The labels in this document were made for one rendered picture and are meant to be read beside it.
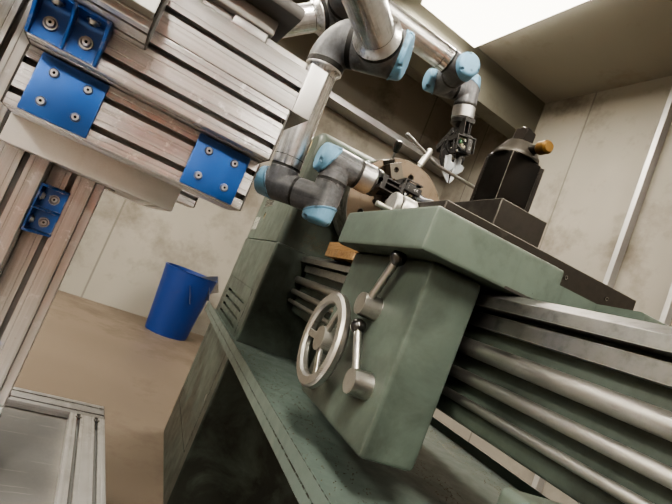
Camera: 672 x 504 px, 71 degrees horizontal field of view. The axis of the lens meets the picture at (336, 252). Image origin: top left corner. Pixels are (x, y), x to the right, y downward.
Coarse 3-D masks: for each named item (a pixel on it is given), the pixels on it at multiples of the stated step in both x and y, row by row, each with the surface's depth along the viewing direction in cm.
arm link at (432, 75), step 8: (432, 72) 151; (440, 72) 149; (424, 80) 156; (432, 80) 152; (440, 80) 149; (424, 88) 155; (432, 88) 153; (440, 88) 152; (448, 88) 150; (456, 88) 154; (448, 96) 156
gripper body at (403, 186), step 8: (384, 176) 115; (376, 184) 116; (384, 184) 115; (392, 184) 118; (400, 184) 118; (408, 184) 118; (416, 184) 118; (376, 192) 117; (384, 192) 118; (392, 192) 116; (400, 192) 117; (408, 192) 119; (416, 192) 118
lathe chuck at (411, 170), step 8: (376, 160) 140; (400, 160) 142; (408, 160) 143; (408, 168) 143; (416, 168) 144; (408, 176) 143; (416, 176) 144; (424, 176) 145; (424, 184) 145; (432, 184) 146; (344, 192) 140; (352, 192) 137; (424, 192) 145; (432, 192) 146; (344, 200) 138; (352, 200) 137; (360, 200) 138; (368, 200) 139; (344, 208) 138; (352, 208) 137; (360, 208) 139; (368, 208) 139; (376, 208) 140; (336, 216) 144; (344, 216) 138; (344, 224) 139
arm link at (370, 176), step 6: (366, 162) 116; (366, 168) 115; (372, 168) 116; (366, 174) 115; (372, 174) 115; (378, 174) 117; (360, 180) 115; (366, 180) 115; (372, 180) 116; (354, 186) 117; (360, 186) 116; (366, 186) 116; (372, 186) 116; (360, 192) 119; (366, 192) 118
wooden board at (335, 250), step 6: (330, 246) 125; (336, 246) 120; (342, 246) 116; (330, 252) 123; (336, 252) 119; (342, 252) 115; (348, 252) 111; (354, 252) 108; (336, 258) 120; (342, 258) 113; (348, 258) 110
